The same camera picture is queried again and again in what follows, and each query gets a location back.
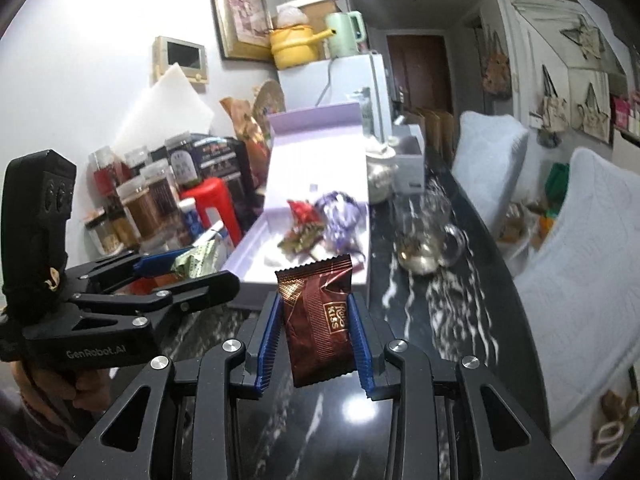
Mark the pale green kettle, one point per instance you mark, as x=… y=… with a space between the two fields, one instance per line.
x=345 y=32

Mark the framed picture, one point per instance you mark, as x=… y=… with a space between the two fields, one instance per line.
x=237 y=12

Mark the brown wooden door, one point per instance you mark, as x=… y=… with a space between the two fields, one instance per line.
x=420 y=75

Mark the red contents clear jar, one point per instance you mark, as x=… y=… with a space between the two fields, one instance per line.
x=106 y=177

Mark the person's left hand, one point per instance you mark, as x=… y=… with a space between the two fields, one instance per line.
x=55 y=390

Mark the light green tea packet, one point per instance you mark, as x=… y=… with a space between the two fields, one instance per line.
x=197 y=260

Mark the blue white carton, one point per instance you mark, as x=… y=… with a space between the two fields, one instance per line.
x=220 y=237

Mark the purple fabric sachet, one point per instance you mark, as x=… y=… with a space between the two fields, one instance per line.
x=340 y=215

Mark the white printed tote bag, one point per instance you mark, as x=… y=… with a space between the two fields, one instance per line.
x=552 y=100
x=592 y=110

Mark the black printed box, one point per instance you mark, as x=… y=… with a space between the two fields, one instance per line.
x=220 y=155

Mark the wall intercom panel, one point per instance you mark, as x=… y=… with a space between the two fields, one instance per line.
x=180 y=57

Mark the red orange candy packet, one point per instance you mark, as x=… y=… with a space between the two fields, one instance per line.
x=302 y=210

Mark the person's left forearm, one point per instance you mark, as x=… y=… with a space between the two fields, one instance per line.
x=25 y=440

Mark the grey white box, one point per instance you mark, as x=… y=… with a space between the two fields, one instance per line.
x=410 y=165

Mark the small jar pale sticks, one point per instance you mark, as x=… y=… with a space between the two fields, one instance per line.
x=100 y=232

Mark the cardboard box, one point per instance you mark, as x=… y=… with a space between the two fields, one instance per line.
x=320 y=12

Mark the dark green bag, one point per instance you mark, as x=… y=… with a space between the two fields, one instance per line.
x=557 y=180

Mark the brown patterned tote bag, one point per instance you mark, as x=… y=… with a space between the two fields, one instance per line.
x=497 y=72

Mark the brown green cereal packet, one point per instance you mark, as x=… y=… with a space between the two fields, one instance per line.
x=300 y=240

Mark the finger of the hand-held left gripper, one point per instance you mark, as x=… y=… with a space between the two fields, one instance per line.
x=157 y=262
x=210 y=285

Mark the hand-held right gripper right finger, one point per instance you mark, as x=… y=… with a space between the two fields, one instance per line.
x=360 y=345

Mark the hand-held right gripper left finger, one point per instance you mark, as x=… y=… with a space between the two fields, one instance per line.
x=265 y=345

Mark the white fridge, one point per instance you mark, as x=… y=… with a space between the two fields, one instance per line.
x=350 y=85

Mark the red plastic container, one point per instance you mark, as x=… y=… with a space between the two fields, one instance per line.
x=215 y=205

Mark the printed kraft paper bag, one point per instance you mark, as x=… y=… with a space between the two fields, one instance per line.
x=245 y=120

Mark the yellow enamel pot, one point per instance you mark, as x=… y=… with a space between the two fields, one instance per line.
x=295 y=47

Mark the white plastic board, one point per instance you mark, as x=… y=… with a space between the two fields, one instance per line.
x=165 y=110

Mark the lavender gift box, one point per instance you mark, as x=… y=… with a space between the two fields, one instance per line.
x=320 y=160

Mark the dark red chocolate packet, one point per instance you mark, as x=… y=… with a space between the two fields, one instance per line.
x=315 y=320

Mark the blue tube white cap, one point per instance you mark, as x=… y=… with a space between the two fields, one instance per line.
x=190 y=215

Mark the light blue quilted chair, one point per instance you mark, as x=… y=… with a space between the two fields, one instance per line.
x=490 y=150
x=575 y=285

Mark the dark contents clear jar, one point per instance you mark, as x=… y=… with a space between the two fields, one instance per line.
x=162 y=187

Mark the glass mug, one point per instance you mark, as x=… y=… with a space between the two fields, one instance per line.
x=427 y=240

